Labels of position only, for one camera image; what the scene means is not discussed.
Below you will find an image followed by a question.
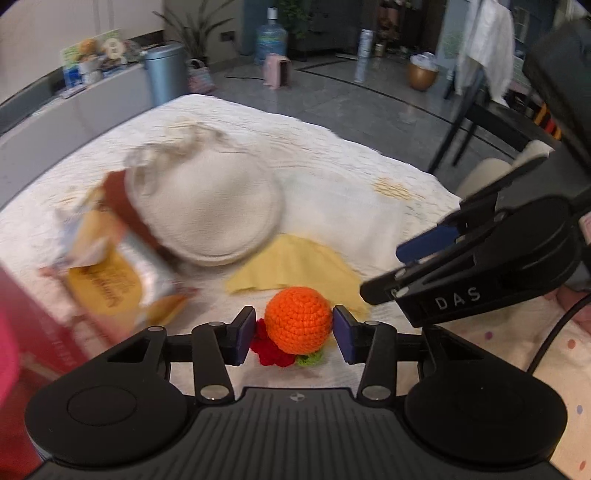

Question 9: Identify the blue grey trash can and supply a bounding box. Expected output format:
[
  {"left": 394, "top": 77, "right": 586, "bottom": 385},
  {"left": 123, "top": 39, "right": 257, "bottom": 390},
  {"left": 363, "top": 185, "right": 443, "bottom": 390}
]
[{"left": 143, "top": 42, "right": 188, "bottom": 107}]

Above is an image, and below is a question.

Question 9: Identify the yellow cloth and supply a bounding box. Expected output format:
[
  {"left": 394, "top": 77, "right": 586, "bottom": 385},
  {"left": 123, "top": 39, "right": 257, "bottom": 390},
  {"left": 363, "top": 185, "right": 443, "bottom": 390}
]
[{"left": 225, "top": 233, "right": 370, "bottom": 317}]

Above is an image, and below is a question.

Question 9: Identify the blue water jug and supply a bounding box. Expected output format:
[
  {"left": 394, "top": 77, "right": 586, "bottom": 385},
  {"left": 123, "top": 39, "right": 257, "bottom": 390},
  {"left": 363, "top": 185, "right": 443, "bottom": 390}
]
[{"left": 255, "top": 7, "right": 289, "bottom": 65}]

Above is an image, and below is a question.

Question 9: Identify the black cable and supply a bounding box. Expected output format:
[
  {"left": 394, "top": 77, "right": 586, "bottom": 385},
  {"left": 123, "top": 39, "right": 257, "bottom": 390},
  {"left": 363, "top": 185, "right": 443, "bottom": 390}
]
[{"left": 526, "top": 302, "right": 591, "bottom": 376}]

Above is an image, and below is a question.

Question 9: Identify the gold pot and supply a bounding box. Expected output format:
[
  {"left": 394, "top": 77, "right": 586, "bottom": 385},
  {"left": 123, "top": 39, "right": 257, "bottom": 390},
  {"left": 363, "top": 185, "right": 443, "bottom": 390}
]
[{"left": 409, "top": 53, "right": 439, "bottom": 92}]

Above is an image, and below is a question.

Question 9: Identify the white textured table cover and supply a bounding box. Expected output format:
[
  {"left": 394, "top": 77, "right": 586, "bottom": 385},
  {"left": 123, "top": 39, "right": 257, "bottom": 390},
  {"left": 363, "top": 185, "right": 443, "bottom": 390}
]
[{"left": 0, "top": 95, "right": 462, "bottom": 402}]

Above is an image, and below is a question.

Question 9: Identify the red orange cardboard box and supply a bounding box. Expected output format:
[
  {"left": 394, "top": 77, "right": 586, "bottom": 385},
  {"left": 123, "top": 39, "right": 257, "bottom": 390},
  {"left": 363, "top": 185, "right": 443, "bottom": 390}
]
[{"left": 0, "top": 265, "right": 134, "bottom": 407}]

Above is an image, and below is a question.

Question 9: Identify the small pink bag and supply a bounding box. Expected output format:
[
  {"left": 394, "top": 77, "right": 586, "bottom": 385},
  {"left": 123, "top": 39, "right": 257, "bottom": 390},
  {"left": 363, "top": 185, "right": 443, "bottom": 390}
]
[{"left": 187, "top": 59, "right": 216, "bottom": 95}]

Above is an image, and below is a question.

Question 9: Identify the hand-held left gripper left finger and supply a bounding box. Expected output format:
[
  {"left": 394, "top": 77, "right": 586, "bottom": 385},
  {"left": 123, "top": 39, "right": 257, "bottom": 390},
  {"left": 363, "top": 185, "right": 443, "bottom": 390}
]
[{"left": 106, "top": 305, "right": 257, "bottom": 404}]

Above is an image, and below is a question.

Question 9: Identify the dotted cream cloth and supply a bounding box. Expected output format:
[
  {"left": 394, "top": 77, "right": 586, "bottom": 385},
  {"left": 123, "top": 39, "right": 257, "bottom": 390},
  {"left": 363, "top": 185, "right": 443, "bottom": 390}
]
[{"left": 462, "top": 286, "right": 591, "bottom": 480}]

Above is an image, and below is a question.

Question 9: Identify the green display box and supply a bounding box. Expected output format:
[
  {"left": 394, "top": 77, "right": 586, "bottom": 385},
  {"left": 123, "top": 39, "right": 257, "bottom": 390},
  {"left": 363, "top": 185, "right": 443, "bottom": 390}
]
[{"left": 60, "top": 30, "right": 127, "bottom": 70}]

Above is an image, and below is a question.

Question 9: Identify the red crochet flower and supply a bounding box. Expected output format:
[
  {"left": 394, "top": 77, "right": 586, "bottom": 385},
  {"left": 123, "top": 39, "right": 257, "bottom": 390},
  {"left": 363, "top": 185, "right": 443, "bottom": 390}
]
[{"left": 249, "top": 318, "right": 296, "bottom": 367}]

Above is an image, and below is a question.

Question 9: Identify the beige seat cushion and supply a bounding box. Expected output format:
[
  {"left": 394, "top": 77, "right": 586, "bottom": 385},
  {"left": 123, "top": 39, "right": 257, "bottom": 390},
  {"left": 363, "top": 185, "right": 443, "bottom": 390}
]
[{"left": 455, "top": 141, "right": 555, "bottom": 199}]

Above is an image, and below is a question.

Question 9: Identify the tall leafy floor plant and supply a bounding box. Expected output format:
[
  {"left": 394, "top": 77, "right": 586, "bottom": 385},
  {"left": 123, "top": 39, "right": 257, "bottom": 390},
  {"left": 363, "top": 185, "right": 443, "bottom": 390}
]
[{"left": 154, "top": 0, "right": 222, "bottom": 61}]

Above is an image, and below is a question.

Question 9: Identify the orange white snack bag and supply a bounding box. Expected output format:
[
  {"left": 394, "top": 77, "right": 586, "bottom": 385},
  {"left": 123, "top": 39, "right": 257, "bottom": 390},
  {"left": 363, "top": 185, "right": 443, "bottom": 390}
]
[{"left": 39, "top": 185, "right": 199, "bottom": 342}]

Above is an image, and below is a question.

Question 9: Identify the grey marble tv cabinet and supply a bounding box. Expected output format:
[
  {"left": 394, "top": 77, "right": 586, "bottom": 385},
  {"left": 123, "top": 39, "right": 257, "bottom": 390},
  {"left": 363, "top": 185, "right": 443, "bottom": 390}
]
[{"left": 0, "top": 60, "right": 154, "bottom": 155}]

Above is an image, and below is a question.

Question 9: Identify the white knitted hat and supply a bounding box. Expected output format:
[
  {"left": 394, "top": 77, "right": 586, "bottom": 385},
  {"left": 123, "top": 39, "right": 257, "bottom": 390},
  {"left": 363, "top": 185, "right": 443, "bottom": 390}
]
[{"left": 124, "top": 122, "right": 284, "bottom": 267}]

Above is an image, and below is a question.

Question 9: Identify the small teddy bear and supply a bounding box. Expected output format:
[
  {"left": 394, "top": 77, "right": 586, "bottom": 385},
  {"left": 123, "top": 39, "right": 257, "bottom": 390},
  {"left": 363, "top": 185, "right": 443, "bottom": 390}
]
[{"left": 76, "top": 39, "right": 100, "bottom": 63}]

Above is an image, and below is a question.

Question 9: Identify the black chair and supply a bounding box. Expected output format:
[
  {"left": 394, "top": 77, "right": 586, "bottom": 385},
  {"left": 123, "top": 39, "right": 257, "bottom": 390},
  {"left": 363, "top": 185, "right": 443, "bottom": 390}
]
[{"left": 427, "top": 69, "right": 532, "bottom": 174}]

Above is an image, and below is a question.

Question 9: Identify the orange crochet ball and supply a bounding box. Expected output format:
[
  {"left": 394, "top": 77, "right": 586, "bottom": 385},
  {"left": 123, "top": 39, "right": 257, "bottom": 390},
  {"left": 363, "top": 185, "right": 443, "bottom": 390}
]
[{"left": 264, "top": 286, "right": 333, "bottom": 356}]

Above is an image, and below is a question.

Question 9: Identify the dark cabinet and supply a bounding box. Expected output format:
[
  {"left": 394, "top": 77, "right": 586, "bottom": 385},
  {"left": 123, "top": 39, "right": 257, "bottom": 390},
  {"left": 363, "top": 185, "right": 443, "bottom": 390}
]
[{"left": 291, "top": 0, "right": 365, "bottom": 62}]

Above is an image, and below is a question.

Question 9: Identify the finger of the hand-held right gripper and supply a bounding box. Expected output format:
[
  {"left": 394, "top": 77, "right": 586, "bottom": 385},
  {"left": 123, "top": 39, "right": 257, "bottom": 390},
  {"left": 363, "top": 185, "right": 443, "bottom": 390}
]
[
  {"left": 396, "top": 157, "right": 550, "bottom": 265},
  {"left": 360, "top": 239, "right": 499, "bottom": 305}
]

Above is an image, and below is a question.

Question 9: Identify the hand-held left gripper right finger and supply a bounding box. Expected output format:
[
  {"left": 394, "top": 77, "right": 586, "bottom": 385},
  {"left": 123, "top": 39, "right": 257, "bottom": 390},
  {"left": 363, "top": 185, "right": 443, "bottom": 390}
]
[{"left": 332, "top": 305, "right": 483, "bottom": 401}]

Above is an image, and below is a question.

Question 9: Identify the white garment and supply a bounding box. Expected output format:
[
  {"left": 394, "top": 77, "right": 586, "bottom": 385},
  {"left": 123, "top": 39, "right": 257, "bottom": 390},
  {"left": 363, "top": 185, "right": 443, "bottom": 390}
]
[{"left": 455, "top": 0, "right": 515, "bottom": 109}]

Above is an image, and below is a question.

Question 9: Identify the leafy plant on cabinet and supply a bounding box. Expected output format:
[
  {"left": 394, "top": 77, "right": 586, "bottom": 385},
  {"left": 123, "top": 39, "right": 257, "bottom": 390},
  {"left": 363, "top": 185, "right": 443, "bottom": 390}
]
[{"left": 277, "top": 0, "right": 306, "bottom": 38}]

